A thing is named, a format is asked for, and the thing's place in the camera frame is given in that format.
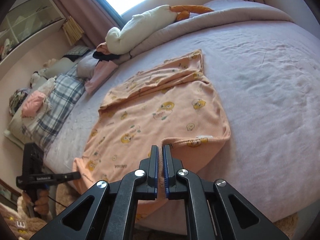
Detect left hand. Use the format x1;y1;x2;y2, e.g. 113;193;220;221
22;190;49;215

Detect pink curtain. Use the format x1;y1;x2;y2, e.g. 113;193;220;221
53;0;119;48

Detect pink folded garment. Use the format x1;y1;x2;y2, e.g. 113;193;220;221
85;61;118;94

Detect yellow bamboo mat roll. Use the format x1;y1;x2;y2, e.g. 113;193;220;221
62;16;85;46

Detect grey small pillow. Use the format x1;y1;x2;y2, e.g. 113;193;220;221
76;52;99;79

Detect lilac bed sheet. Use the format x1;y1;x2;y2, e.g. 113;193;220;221
44;0;320;230

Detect beige rolled quilt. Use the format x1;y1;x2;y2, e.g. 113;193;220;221
114;2;293;64

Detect pink crumpled cloth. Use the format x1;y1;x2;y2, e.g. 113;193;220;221
21;90;47;118

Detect floral patterned bag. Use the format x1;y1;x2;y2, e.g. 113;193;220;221
9;88;31;116

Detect beige plush toy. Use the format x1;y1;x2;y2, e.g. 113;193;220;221
43;59;57;70

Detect brown fluffy rug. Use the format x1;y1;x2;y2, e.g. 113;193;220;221
1;183;80;239

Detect peach cartoon print garment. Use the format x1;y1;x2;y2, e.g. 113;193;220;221
73;50;231;193

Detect white goose plush toy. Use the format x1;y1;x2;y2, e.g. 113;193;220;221
105;5;213;55

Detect plaid pillow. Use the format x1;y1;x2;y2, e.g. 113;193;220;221
4;66;86;150

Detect peach garment under plush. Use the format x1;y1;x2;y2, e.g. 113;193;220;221
96;42;111;55

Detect black garment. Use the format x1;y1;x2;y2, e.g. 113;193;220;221
93;51;120;61

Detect white shelf cabinet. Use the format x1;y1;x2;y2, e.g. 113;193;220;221
1;0;65;77

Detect white knit cloth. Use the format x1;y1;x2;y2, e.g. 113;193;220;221
36;77;56;111

